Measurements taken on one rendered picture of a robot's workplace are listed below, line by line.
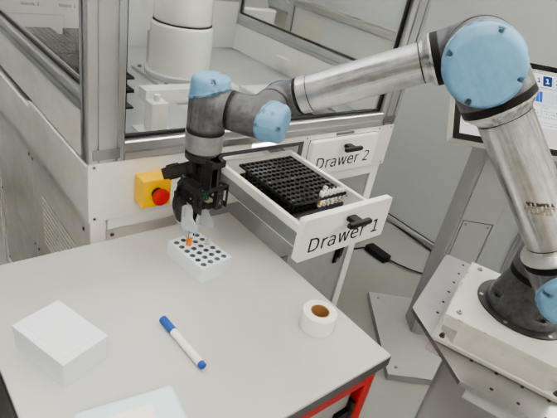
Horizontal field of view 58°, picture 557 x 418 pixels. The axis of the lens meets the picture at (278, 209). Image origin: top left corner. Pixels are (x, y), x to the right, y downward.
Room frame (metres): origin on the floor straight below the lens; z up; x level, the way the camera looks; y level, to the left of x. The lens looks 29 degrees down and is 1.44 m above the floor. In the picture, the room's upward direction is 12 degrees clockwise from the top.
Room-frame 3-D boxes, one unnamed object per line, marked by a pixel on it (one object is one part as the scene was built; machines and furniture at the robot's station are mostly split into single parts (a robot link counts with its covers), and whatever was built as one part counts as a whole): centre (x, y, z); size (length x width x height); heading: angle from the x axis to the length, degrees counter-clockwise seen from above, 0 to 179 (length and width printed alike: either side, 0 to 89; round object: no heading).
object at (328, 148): (1.45, -0.16, 0.87); 0.29 x 0.02 x 0.11; 134
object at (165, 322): (0.66, 0.12, 0.77); 0.14 x 0.02 x 0.02; 47
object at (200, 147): (0.91, 0.17, 1.05); 0.08 x 0.08 x 0.05
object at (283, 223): (1.15, -0.01, 0.86); 0.40 x 0.26 x 0.06; 44
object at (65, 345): (0.59, 0.31, 0.79); 0.13 x 0.09 x 0.05; 63
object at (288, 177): (1.15, -0.02, 0.87); 0.22 x 0.18 x 0.06; 44
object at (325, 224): (1.00, -0.16, 0.87); 0.29 x 0.02 x 0.11; 134
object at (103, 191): (1.61, 0.37, 0.87); 1.02 x 0.95 x 0.14; 134
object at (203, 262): (0.91, 0.15, 0.78); 0.12 x 0.08 x 0.04; 52
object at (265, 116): (0.90, 0.07, 1.13); 0.11 x 0.11 x 0.08; 78
